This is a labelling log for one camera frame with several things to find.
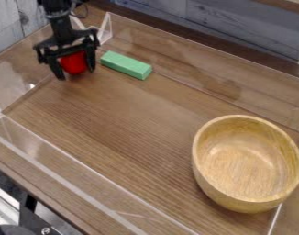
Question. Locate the green rectangular block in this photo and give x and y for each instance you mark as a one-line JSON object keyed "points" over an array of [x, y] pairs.
{"points": [[126, 65]]}

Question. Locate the wooden bowl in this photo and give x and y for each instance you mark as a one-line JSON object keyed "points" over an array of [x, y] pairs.
{"points": [[244, 163]]}

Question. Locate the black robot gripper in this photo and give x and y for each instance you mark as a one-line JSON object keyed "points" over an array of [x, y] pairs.
{"points": [[63, 44]]}

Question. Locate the clear acrylic corner bracket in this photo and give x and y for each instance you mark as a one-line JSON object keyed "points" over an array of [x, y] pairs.
{"points": [[104, 29]]}

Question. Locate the red toy strawberry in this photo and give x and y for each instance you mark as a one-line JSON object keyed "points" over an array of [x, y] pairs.
{"points": [[73, 63]]}

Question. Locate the clear acrylic tray wall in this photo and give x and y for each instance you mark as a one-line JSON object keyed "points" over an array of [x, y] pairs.
{"points": [[98, 145]]}

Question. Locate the black table leg bracket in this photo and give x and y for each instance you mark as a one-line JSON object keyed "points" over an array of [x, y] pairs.
{"points": [[40, 220]]}

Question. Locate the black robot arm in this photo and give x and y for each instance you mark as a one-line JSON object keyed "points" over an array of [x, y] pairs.
{"points": [[59, 13]]}

